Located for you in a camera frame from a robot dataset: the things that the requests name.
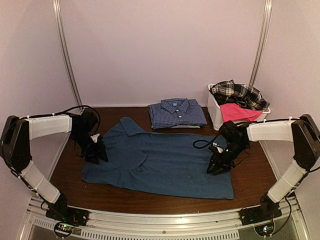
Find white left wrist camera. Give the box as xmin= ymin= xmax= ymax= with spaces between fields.
xmin=90 ymin=133 xmax=101 ymax=143

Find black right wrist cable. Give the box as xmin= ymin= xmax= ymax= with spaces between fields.
xmin=192 ymin=133 xmax=222 ymax=151

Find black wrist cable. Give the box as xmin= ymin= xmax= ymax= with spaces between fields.
xmin=56 ymin=104 xmax=101 ymax=131
xmin=192 ymin=133 xmax=222 ymax=151

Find white plastic laundry bin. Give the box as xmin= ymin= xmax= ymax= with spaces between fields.
xmin=207 ymin=84 xmax=271 ymax=131

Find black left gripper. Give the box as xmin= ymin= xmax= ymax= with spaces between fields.
xmin=70 ymin=131 xmax=108 ymax=165

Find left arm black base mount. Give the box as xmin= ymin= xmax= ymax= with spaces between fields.
xmin=45 ymin=206 xmax=89 ymax=239

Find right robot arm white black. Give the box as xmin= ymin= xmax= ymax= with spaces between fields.
xmin=206 ymin=114 xmax=320 ymax=221

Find aluminium frame post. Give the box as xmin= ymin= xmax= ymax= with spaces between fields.
xmin=249 ymin=0 xmax=273 ymax=86
xmin=52 ymin=0 xmax=83 ymax=106

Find black white plaid shirt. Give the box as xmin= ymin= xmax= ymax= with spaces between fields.
xmin=209 ymin=79 xmax=270 ymax=111

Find pink cloth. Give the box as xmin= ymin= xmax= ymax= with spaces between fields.
xmin=220 ymin=103 xmax=263 ymax=122

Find right aluminium frame post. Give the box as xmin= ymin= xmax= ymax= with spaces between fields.
xmin=249 ymin=0 xmax=273 ymax=86

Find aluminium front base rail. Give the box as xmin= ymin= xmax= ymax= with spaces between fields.
xmin=21 ymin=196 xmax=307 ymax=240

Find blue checked folded shirt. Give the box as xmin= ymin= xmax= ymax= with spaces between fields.
xmin=147 ymin=98 xmax=207 ymax=130

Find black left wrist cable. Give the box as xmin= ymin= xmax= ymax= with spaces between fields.
xmin=56 ymin=104 xmax=101 ymax=131

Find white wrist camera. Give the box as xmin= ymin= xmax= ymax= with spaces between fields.
xmin=90 ymin=133 xmax=101 ymax=143
xmin=209 ymin=142 xmax=224 ymax=153

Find light patterned folded garment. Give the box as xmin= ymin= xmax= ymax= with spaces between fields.
xmin=171 ymin=125 xmax=201 ymax=129

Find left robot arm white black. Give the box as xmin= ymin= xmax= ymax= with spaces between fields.
xmin=0 ymin=105 xmax=108 ymax=222

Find dark blue polo shirt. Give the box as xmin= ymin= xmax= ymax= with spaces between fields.
xmin=81 ymin=117 xmax=234 ymax=200

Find left aluminium frame post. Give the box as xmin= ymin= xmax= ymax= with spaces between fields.
xmin=52 ymin=0 xmax=83 ymax=106

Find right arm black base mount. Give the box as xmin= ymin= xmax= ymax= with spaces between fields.
xmin=238 ymin=203 xmax=282 ymax=238

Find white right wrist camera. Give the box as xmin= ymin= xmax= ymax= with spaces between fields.
xmin=209 ymin=142 xmax=224 ymax=153

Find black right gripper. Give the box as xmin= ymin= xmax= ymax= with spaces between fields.
xmin=207 ymin=141 xmax=248 ymax=176

